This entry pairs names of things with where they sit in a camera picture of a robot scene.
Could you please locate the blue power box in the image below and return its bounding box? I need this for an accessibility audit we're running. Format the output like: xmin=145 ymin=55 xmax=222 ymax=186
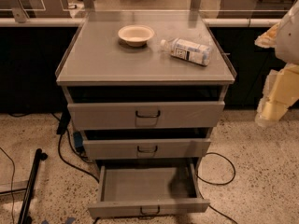
xmin=73 ymin=132 xmax=84 ymax=153

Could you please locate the grey drawer cabinet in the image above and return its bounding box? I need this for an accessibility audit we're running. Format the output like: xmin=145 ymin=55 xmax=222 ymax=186
xmin=55 ymin=10 xmax=237 ymax=170

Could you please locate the grey bottom drawer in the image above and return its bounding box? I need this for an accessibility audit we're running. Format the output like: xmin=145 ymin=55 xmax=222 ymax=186
xmin=88 ymin=159 xmax=209 ymax=218

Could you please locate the white ledge rail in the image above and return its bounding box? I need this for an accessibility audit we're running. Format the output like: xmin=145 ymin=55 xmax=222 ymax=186
xmin=0 ymin=18 xmax=280 ymax=27

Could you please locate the black floor cable left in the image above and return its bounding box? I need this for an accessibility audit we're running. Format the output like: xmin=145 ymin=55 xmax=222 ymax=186
xmin=50 ymin=112 xmax=100 ymax=183

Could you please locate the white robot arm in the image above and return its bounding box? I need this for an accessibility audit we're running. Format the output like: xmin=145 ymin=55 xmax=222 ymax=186
xmin=255 ymin=1 xmax=299 ymax=127

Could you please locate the clear plastic water bottle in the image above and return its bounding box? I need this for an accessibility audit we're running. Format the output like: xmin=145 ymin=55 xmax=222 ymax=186
xmin=160 ymin=38 xmax=212 ymax=66

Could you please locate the thin black cable far left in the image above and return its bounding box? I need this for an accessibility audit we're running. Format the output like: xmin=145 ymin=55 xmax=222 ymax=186
xmin=0 ymin=147 xmax=17 ymax=224

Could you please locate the grey middle drawer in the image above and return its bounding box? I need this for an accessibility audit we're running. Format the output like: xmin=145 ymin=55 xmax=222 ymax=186
xmin=83 ymin=138 xmax=210 ymax=160

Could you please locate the grey top drawer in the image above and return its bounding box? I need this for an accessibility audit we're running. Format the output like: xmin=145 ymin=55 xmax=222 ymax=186
xmin=68 ymin=102 xmax=224 ymax=130

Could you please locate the grey drawer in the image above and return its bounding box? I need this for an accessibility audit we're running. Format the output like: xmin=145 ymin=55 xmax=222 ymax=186
xmin=68 ymin=102 xmax=224 ymax=130
xmin=83 ymin=138 xmax=210 ymax=160
xmin=88 ymin=159 xmax=209 ymax=218

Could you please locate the white paper bowl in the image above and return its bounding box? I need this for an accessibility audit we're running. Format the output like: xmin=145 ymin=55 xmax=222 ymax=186
xmin=118 ymin=25 xmax=155 ymax=47

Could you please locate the black metal stand bar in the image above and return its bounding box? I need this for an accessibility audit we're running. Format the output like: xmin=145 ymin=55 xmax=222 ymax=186
xmin=18 ymin=148 xmax=48 ymax=224

